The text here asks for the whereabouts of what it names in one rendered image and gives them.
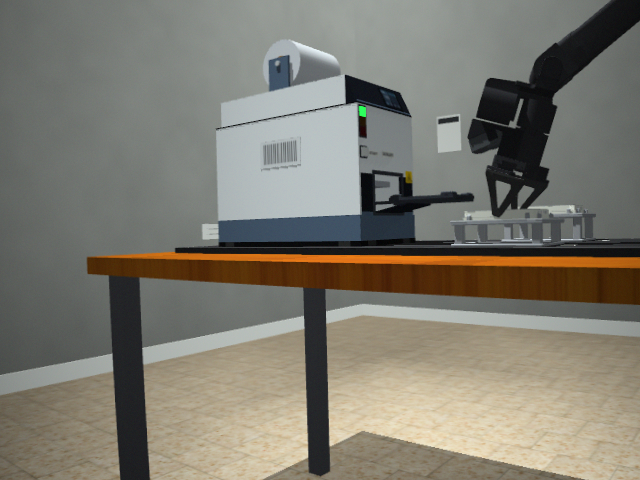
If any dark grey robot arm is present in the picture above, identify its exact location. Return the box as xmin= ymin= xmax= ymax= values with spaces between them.
xmin=467 ymin=0 xmax=640 ymax=160

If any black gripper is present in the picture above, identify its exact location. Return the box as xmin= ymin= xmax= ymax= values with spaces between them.
xmin=485 ymin=127 xmax=549 ymax=217

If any white cylinder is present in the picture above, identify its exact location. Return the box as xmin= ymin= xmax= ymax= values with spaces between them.
xmin=263 ymin=39 xmax=341 ymax=87

